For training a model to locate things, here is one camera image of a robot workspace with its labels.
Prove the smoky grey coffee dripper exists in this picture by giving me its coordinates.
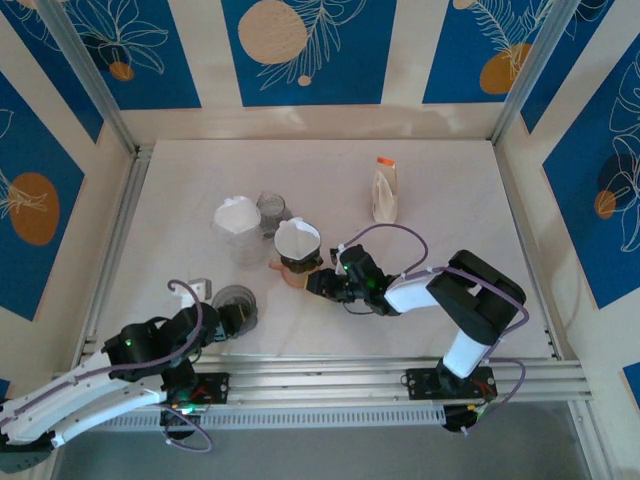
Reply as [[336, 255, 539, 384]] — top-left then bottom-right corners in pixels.
[[211, 284, 259, 335]]

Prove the olive green coffee dripper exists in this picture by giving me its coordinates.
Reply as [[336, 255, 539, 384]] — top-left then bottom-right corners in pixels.
[[278, 249, 325, 277]]

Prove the orange glass server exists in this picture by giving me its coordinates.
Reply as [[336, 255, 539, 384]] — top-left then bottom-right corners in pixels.
[[268, 259, 321, 290]]

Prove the white paper coffee filter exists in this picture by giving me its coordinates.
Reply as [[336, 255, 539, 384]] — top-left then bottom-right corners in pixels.
[[213, 196, 262, 236], [273, 216, 322, 263]]

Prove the smoky grey glass server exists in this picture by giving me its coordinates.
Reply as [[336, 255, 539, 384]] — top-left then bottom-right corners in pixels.
[[255, 192, 295, 240]]

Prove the coffee filter bag orange top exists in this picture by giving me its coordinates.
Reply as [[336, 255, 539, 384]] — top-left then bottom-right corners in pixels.
[[370, 156, 400, 224]]

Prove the black controller box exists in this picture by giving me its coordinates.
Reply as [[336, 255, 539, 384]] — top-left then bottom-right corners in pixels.
[[442, 404, 482, 436], [159, 405, 201, 441]]

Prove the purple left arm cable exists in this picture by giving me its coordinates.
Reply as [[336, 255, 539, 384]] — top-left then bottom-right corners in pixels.
[[0, 279, 214, 454]]

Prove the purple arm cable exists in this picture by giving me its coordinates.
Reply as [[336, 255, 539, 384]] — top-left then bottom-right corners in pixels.
[[342, 223, 530, 436], [0, 279, 214, 454]]

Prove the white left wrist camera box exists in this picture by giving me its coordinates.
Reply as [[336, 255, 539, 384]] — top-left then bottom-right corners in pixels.
[[172, 277, 214, 304]]

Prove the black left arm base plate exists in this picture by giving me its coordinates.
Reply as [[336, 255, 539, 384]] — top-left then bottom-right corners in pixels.
[[189, 372, 231, 407]]

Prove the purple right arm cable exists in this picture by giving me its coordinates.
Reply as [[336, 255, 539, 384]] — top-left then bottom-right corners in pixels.
[[342, 223, 530, 436]]

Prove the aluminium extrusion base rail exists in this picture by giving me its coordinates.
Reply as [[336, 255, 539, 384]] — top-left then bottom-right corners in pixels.
[[42, 355, 594, 415]]

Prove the white slotted cable duct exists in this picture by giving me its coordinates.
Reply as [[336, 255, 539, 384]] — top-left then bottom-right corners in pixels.
[[107, 403, 447, 432]]

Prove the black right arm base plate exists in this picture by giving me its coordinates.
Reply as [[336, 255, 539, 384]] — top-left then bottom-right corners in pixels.
[[405, 367, 498, 401]]

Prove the aluminium side rail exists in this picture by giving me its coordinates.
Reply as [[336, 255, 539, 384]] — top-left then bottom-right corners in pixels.
[[492, 141, 566, 361], [74, 143, 155, 371]]

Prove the aluminium frame leg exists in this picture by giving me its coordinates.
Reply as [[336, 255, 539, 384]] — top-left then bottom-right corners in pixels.
[[567, 399, 604, 480]]

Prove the aluminium frame post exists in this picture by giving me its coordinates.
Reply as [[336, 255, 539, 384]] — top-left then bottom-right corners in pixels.
[[37, 0, 141, 154], [489, 0, 576, 146]]

